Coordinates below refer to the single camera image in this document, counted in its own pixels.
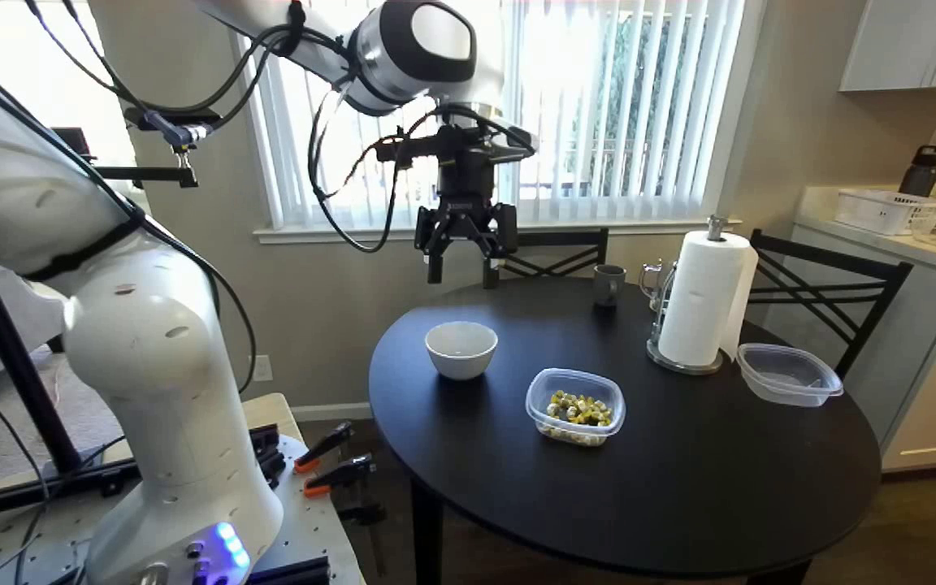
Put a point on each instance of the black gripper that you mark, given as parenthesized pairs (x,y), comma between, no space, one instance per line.
(466,151)

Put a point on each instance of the clear plastic candy container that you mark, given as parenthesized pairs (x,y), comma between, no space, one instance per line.
(574,380)

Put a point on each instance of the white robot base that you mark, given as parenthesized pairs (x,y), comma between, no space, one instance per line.
(140,329)

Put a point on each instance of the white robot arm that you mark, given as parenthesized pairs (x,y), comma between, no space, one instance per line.
(398,53)

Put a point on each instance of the white ceramic bowl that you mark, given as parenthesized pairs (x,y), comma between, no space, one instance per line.
(459,349)

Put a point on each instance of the clear plastic container lid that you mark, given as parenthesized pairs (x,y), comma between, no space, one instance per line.
(788,374)

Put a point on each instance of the black chair behind table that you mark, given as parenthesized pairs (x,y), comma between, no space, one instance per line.
(555,252)

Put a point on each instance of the small dark cup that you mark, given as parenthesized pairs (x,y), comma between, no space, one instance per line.
(608,286)

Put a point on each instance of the round black table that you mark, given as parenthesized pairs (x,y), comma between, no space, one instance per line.
(699,482)

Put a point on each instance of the glass shaker by towel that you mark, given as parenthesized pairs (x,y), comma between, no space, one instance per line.
(652,282)

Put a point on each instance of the yellow wrapped candies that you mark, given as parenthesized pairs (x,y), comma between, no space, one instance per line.
(577,408)

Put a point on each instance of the white window blinds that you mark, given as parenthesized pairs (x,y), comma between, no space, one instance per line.
(626,99)

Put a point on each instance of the white paper towel roll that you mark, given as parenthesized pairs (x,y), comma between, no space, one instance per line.
(706,300)

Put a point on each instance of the black chair at right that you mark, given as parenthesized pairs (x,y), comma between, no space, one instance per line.
(845,310)

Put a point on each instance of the clear tray on counter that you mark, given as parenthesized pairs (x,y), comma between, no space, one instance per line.
(886,212)

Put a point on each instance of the black tripod stand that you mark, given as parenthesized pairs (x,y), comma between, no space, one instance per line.
(70,473)

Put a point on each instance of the white kitchen counter cabinet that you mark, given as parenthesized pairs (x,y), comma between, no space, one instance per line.
(895,374)

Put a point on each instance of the black coffee maker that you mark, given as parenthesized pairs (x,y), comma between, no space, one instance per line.
(921,173)

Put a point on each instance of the white upper cabinet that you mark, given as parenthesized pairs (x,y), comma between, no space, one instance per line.
(895,46)

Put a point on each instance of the orange handled clamp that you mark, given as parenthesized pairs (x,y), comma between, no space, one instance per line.
(322,445)
(347,473)

